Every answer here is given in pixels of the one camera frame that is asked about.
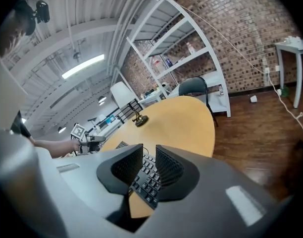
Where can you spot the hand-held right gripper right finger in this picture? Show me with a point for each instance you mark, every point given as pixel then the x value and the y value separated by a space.
pixel 176 176

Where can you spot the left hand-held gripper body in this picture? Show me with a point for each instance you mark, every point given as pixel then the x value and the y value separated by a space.
pixel 78 132

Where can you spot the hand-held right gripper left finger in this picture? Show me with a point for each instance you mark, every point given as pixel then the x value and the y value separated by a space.
pixel 121 168

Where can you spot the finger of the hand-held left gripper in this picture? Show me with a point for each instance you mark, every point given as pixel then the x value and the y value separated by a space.
pixel 97 138

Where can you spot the black keyboard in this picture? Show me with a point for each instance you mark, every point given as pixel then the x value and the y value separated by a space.
pixel 147 180

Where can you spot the person's left forearm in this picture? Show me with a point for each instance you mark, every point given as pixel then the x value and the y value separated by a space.
pixel 57 147

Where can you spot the black metal railing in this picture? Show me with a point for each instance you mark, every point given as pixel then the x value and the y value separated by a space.
pixel 126 111

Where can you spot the white shade brass table lamp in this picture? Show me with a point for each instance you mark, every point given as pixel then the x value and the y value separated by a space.
pixel 121 93

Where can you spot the long ceiling light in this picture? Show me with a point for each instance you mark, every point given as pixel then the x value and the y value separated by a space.
pixel 83 66

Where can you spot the black chair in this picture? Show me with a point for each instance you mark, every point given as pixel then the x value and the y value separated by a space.
pixel 192 85

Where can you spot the clear bottle red label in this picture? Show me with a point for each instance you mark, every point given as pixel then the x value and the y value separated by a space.
pixel 158 64

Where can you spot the clear bottle blue label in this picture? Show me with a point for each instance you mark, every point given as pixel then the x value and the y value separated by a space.
pixel 168 61

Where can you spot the white cup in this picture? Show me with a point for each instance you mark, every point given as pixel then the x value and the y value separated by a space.
pixel 253 99

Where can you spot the person's head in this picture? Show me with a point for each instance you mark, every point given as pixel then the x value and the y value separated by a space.
pixel 10 33

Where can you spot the white metal shelf unit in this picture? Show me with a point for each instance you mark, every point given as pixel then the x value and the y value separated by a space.
pixel 203 51

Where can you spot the white bottle red label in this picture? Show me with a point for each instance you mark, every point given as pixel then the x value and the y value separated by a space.
pixel 190 48

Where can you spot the white side table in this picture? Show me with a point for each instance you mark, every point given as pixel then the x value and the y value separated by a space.
pixel 290 47

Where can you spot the black head-worn camera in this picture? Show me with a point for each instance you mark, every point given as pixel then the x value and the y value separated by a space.
pixel 42 10

